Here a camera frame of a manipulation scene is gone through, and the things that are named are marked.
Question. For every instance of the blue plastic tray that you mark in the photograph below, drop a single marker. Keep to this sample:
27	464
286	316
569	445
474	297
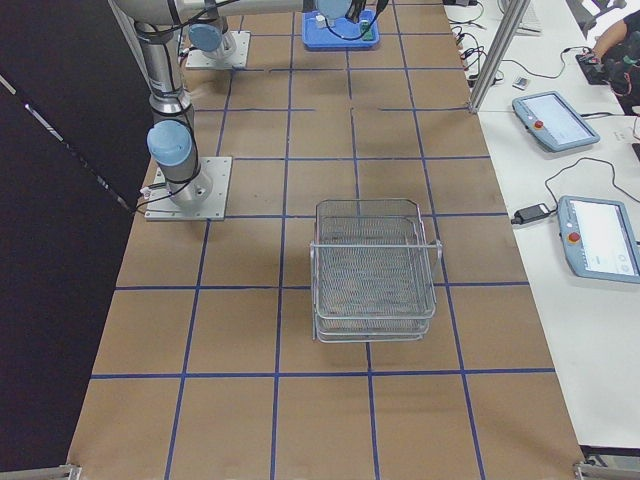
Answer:
343	33

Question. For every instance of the black power adapter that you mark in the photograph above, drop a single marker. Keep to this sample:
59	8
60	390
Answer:
531	214

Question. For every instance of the green terminal block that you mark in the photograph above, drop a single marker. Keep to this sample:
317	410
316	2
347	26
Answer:
366	31

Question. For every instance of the person at desk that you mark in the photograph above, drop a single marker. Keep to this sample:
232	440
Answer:
618	48

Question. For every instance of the aluminium frame post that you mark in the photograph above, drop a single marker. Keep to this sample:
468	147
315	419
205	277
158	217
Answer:
506	31

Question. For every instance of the near blue teach pendant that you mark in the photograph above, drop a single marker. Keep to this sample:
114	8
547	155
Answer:
597	239

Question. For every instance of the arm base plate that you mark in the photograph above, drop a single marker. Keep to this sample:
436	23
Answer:
204	198
196	60

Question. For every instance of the silver wire mesh shelf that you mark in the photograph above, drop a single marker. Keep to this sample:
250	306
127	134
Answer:
371	271

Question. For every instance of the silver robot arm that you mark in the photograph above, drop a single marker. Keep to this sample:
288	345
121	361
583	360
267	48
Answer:
213	41
157	26

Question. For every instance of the far blue teach pendant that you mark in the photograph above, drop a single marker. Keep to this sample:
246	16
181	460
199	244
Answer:
553	122

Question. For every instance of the blue teach pendant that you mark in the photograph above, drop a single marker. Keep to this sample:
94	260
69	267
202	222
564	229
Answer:
597	239
553	122

